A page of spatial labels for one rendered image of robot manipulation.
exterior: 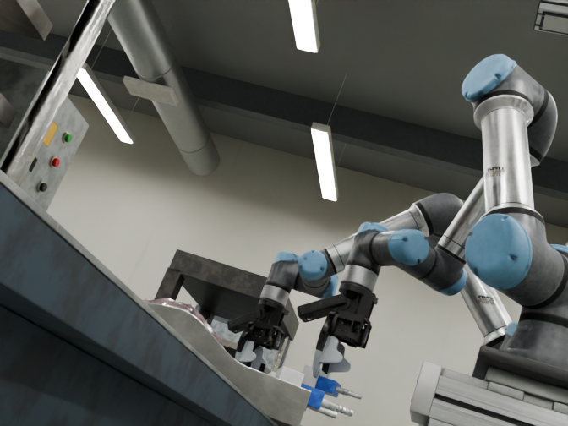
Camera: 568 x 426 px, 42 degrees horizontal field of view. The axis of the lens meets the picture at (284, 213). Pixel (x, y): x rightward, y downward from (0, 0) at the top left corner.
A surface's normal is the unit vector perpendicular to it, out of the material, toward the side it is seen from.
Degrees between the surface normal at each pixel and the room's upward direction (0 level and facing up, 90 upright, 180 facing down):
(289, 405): 90
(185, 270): 90
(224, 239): 90
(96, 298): 90
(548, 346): 72
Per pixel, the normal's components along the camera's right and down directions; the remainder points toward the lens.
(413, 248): 0.54, -0.10
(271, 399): 0.17, -0.28
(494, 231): -0.78, -0.35
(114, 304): 0.93, 0.27
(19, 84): -0.11, -0.38
